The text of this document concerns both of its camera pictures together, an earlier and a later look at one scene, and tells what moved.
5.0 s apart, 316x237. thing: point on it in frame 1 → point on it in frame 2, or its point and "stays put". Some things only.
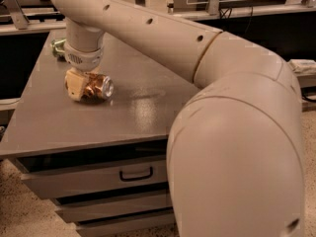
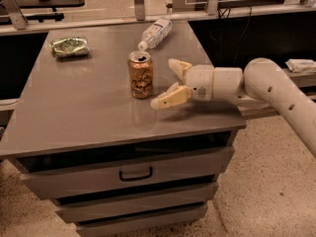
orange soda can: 97,88 → 141,74
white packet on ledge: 302,66 stays put
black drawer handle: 135,178 stays put
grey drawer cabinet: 105,164 stays put
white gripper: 85,59 → 201,82
